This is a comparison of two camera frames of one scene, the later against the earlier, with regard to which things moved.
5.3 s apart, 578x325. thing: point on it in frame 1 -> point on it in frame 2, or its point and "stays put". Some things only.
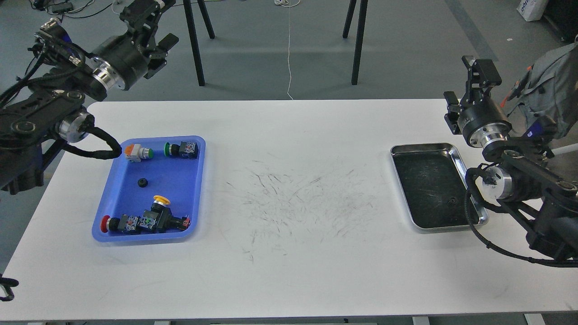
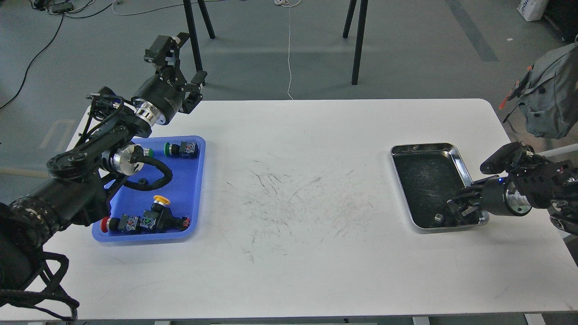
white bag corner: (532, 10) stays put
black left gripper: (122, 61) -> (160, 99)
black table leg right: (359, 34) stays put
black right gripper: (481, 122) -> (501, 197)
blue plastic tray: (132, 186) stays put
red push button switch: (124, 224) stays put
